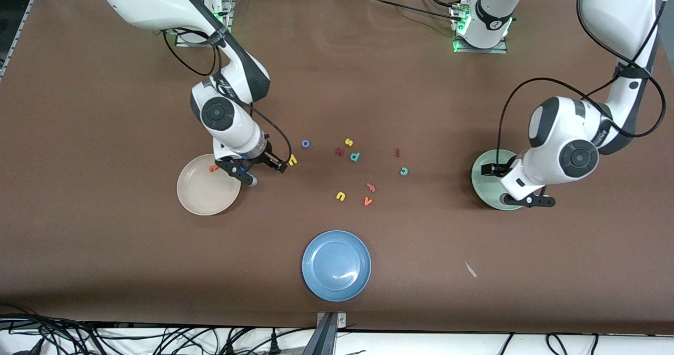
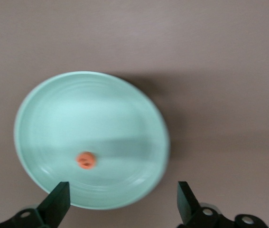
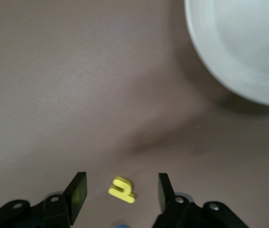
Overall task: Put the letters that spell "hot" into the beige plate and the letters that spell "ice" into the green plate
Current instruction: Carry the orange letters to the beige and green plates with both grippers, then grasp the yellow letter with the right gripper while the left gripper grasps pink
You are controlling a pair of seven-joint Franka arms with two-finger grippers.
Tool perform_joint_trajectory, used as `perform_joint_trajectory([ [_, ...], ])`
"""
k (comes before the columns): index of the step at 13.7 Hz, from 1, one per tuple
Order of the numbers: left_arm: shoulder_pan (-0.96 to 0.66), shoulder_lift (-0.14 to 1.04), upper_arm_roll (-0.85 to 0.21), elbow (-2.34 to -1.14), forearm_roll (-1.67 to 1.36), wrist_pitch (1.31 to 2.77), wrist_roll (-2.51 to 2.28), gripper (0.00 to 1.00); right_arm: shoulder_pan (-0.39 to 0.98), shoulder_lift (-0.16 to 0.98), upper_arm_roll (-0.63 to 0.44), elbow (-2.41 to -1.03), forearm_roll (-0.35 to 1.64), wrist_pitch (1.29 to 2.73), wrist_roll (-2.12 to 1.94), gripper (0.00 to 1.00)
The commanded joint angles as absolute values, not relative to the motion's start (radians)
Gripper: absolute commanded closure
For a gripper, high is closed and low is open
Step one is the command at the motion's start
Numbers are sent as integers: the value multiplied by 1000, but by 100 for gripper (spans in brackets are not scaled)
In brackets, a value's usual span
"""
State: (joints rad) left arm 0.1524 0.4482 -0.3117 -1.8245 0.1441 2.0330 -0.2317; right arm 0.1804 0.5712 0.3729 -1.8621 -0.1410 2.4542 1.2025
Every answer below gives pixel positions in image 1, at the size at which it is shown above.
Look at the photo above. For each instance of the blue plate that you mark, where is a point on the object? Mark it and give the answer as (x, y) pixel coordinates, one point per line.
(336, 266)

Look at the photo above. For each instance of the brown table cover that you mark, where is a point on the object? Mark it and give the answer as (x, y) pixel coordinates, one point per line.
(105, 239)

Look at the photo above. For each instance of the yellow letter h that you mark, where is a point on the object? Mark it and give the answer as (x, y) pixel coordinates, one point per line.
(293, 159)

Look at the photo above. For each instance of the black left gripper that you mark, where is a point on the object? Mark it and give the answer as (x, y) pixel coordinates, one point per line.
(499, 169)

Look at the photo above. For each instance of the small white paper scrap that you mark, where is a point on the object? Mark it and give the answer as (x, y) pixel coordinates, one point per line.
(470, 269)

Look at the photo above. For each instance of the green plate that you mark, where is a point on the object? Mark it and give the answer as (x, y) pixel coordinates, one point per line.
(482, 184)

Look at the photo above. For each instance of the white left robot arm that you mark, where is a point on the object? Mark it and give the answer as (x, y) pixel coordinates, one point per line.
(568, 134)

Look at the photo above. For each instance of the beige brown plate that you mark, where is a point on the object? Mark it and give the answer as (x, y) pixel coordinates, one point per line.
(205, 194)

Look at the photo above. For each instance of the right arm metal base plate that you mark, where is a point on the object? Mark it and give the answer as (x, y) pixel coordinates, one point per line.
(184, 41)

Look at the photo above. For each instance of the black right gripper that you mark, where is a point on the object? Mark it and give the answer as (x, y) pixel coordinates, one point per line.
(266, 156)

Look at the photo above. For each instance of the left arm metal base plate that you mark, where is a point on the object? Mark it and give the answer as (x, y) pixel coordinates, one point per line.
(480, 50)

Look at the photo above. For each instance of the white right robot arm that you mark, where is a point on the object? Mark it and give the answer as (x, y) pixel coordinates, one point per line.
(226, 118)

